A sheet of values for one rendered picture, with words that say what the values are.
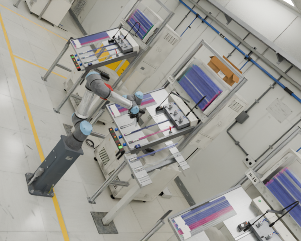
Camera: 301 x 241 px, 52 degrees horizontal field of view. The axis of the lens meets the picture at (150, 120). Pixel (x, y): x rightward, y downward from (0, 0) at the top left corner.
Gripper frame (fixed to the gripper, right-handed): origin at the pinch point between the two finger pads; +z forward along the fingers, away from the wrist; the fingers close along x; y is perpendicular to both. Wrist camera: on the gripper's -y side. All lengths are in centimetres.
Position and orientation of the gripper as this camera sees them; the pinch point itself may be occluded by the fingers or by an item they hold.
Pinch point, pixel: (134, 122)
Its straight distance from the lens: 303.4
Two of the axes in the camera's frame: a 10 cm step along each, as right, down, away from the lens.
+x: 4.4, 6.5, -6.2
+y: -8.7, 1.2, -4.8
